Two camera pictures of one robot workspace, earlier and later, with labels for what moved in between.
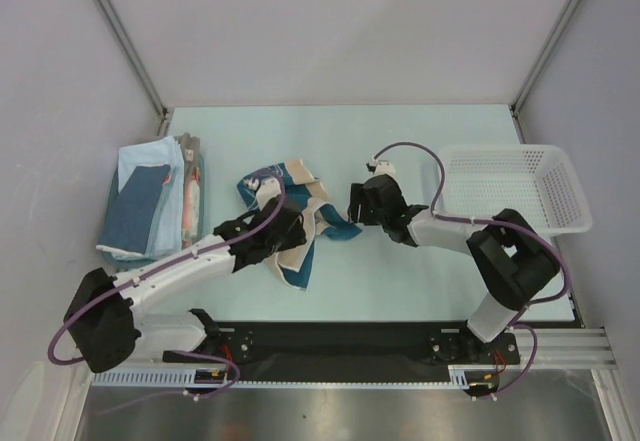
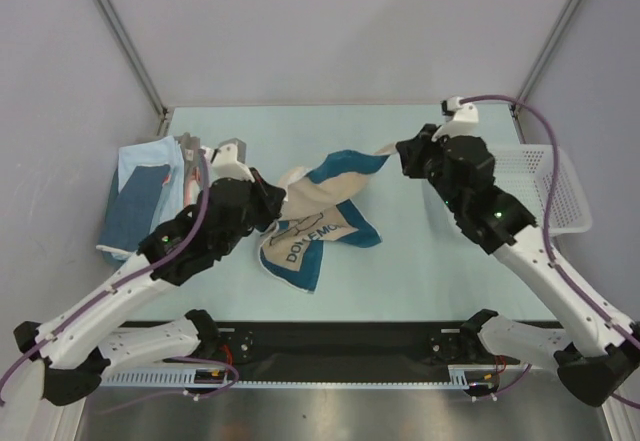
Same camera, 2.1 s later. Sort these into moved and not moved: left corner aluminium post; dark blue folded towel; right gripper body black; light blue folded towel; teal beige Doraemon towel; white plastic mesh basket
Moved: teal beige Doraemon towel; right gripper body black
Not moved: dark blue folded towel; left corner aluminium post; white plastic mesh basket; light blue folded towel
